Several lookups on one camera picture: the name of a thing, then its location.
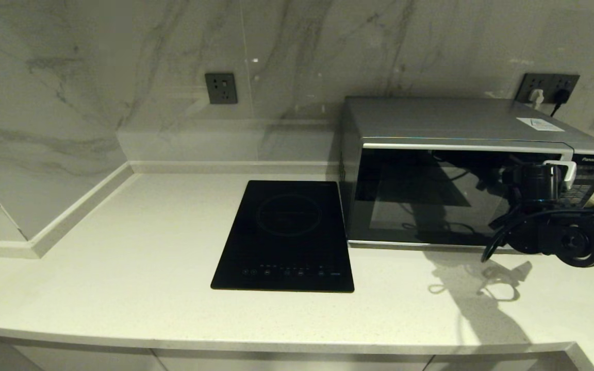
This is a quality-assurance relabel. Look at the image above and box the silver Panasonic microwave oven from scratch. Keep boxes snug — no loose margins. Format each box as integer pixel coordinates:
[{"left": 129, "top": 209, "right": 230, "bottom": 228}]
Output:
[{"left": 341, "top": 96, "right": 594, "bottom": 253}]

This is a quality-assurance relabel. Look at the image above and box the black glass induction cooktop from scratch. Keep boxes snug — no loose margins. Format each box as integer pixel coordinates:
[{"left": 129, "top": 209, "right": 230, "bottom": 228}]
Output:
[{"left": 211, "top": 180, "right": 355, "bottom": 293}]

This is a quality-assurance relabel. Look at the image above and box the grey double wall socket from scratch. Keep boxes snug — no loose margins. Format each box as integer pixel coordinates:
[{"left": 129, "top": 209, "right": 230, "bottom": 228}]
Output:
[{"left": 516, "top": 73, "right": 580, "bottom": 104}]

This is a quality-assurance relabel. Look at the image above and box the grey single wall socket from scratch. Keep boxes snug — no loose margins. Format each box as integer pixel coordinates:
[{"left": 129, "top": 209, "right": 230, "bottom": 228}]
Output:
[{"left": 205, "top": 73, "right": 238, "bottom": 105}]

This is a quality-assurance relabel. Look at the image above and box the black glass microwave door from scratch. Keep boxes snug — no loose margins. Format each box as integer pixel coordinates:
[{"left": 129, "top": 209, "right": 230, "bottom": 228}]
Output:
[{"left": 349, "top": 140, "right": 575, "bottom": 251}]

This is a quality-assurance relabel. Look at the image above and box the black power plug with cable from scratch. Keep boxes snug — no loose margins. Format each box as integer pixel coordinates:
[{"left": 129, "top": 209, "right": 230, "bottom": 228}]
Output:
[{"left": 551, "top": 89, "right": 572, "bottom": 117}]

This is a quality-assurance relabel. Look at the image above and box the white paper sheet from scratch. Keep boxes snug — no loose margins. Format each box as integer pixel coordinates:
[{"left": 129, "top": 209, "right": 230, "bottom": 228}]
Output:
[{"left": 516, "top": 117, "right": 566, "bottom": 131}]

